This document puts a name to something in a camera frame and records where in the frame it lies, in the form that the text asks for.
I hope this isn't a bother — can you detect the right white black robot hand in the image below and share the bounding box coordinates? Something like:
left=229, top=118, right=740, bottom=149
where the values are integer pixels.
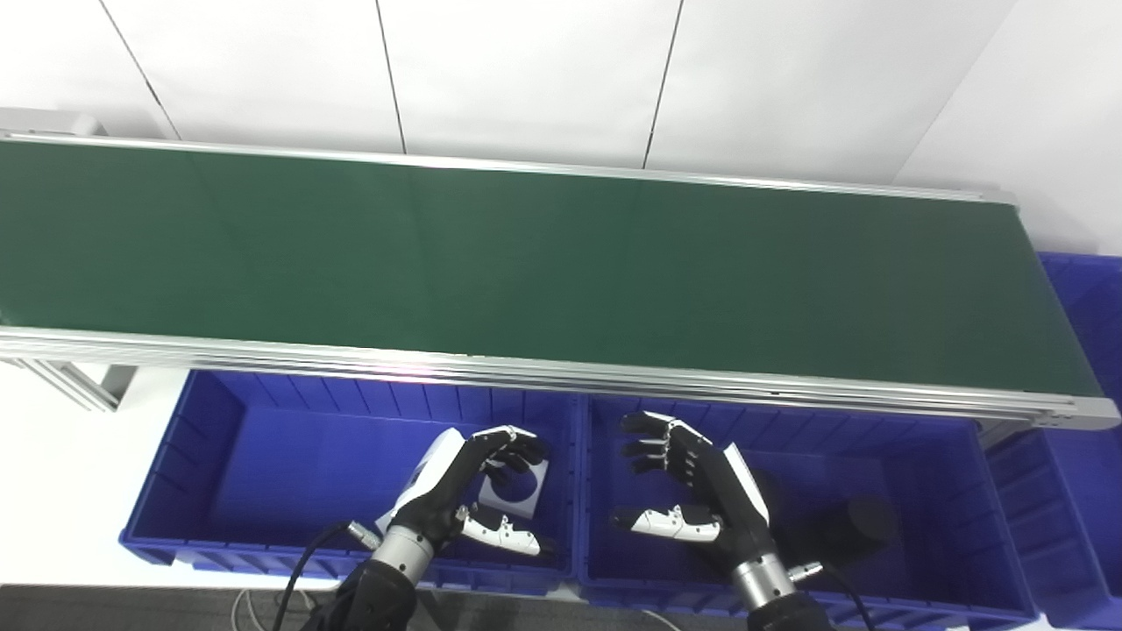
left=610, top=409, right=778, bottom=576

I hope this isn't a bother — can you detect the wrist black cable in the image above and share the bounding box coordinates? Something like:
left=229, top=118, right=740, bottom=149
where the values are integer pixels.
left=270, top=521, right=382, bottom=631
left=789, top=561, right=877, bottom=631

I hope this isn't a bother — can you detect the blue plastic bin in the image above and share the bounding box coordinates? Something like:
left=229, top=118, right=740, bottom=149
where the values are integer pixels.
left=574, top=394, right=1040, bottom=627
left=118, top=368, right=584, bottom=597
left=986, top=252, right=1122, bottom=627

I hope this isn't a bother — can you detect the black cylinder part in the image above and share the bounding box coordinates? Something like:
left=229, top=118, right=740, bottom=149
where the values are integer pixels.
left=789, top=495, right=899, bottom=562

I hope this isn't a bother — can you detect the green conveyor belt aluminium frame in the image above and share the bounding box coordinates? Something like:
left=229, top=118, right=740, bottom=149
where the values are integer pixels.
left=0, top=131, right=1121, bottom=430

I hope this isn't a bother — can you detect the white square part round hole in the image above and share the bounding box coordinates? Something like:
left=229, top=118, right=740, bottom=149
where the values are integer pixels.
left=478, top=456, right=550, bottom=518

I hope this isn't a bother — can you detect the grey conveyor end housing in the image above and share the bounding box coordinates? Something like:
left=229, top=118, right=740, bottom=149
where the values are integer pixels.
left=0, top=107, right=108, bottom=138

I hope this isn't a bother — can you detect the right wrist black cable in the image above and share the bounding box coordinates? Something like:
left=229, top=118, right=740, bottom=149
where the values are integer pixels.
left=789, top=561, right=877, bottom=631

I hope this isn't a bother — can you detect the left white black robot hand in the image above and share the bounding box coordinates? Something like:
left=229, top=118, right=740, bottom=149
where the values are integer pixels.
left=377, top=424, right=553, bottom=558

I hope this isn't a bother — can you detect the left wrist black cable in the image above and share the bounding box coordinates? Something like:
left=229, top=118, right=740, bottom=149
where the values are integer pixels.
left=270, top=521, right=382, bottom=631

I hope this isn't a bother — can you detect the aluminium conveyor leg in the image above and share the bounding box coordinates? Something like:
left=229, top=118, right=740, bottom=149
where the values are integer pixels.
left=973, top=419, right=1026, bottom=448
left=18, top=359, right=137, bottom=413

